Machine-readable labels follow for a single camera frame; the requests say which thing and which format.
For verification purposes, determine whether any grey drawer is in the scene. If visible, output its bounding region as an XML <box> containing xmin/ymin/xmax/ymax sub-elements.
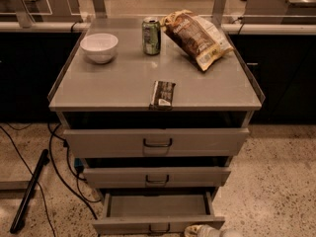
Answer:
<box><xmin>83</xmin><ymin>167</ymin><xmax>230</xmax><ymax>189</ymax></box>
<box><xmin>92</xmin><ymin>192</ymin><xmax>225</xmax><ymax>235</ymax></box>
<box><xmin>64</xmin><ymin>128</ymin><xmax>249</xmax><ymax>158</ymax></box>

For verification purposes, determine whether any grey bottom drawer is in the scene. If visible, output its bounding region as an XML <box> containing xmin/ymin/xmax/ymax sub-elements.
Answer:
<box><xmin>92</xmin><ymin>192</ymin><xmax>225</xmax><ymax>235</ymax></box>

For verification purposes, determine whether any brown chip bag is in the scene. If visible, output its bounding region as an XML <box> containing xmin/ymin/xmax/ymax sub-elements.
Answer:
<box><xmin>160</xmin><ymin>10</ymin><xmax>233</xmax><ymax>71</ymax></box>

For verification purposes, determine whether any grey post right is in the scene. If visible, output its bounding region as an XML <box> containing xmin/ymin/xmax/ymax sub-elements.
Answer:
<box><xmin>211</xmin><ymin>0</ymin><xmax>227</xmax><ymax>26</ymax></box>

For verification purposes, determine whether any grey post middle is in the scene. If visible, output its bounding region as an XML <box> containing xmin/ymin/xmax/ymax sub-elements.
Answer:
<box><xmin>92</xmin><ymin>0</ymin><xmax>107</xmax><ymax>18</ymax></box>

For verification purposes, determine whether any black bar on floor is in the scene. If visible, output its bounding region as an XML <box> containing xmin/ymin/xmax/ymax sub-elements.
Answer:
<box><xmin>10</xmin><ymin>149</ymin><xmax>49</xmax><ymax>234</ymax></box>

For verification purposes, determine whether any black floor cable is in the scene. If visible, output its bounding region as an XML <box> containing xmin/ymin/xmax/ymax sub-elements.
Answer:
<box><xmin>47</xmin><ymin>122</ymin><xmax>102</xmax><ymax>221</ymax></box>

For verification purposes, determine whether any thin black cable left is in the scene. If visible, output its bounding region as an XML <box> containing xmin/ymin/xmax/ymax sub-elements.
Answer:
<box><xmin>0</xmin><ymin>122</ymin><xmax>57</xmax><ymax>237</ymax></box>

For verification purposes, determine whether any green soda can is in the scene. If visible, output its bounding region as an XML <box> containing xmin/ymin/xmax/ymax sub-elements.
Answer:
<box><xmin>142</xmin><ymin>17</ymin><xmax>161</xmax><ymax>55</ymax></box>

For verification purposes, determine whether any grey post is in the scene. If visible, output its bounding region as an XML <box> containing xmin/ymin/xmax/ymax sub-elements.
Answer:
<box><xmin>10</xmin><ymin>0</ymin><xmax>33</xmax><ymax>28</ymax></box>
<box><xmin>211</xmin><ymin>0</ymin><xmax>227</xmax><ymax>26</ymax></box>
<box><xmin>92</xmin><ymin>0</ymin><xmax>107</xmax><ymax>18</ymax></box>

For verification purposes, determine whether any grey post left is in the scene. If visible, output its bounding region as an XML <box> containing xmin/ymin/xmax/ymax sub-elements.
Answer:
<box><xmin>10</xmin><ymin>0</ymin><xmax>33</xmax><ymax>28</ymax></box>

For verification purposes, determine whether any grey middle drawer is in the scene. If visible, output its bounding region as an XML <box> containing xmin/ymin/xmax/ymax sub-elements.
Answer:
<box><xmin>83</xmin><ymin>167</ymin><xmax>230</xmax><ymax>189</ymax></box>

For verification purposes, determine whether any white bowl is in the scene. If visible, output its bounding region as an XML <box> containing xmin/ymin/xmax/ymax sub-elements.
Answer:
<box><xmin>80</xmin><ymin>34</ymin><xmax>119</xmax><ymax>64</ymax></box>

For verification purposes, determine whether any grey top drawer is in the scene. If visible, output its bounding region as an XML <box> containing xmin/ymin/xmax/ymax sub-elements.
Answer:
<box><xmin>64</xmin><ymin>128</ymin><xmax>249</xmax><ymax>158</ymax></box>

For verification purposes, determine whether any grey drawer cabinet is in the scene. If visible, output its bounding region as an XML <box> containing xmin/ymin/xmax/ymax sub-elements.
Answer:
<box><xmin>49</xmin><ymin>19</ymin><xmax>264</xmax><ymax>194</ymax></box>

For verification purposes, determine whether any white counter rail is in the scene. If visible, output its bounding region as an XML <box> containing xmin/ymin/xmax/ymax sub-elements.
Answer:
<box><xmin>0</xmin><ymin>22</ymin><xmax>316</xmax><ymax>36</ymax></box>

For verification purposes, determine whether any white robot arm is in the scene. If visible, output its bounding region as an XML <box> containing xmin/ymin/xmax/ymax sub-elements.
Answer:
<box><xmin>184</xmin><ymin>225</ymin><xmax>244</xmax><ymax>237</ymax></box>

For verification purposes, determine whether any dark snack bar wrapper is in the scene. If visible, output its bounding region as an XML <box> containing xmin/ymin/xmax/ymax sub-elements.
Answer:
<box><xmin>149</xmin><ymin>81</ymin><xmax>176</xmax><ymax>111</ymax></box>

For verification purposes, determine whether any blue power plug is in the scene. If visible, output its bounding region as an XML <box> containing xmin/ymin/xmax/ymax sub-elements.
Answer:
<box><xmin>74</xmin><ymin>158</ymin><xmax>84</xmax><ymax>173</ymax></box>

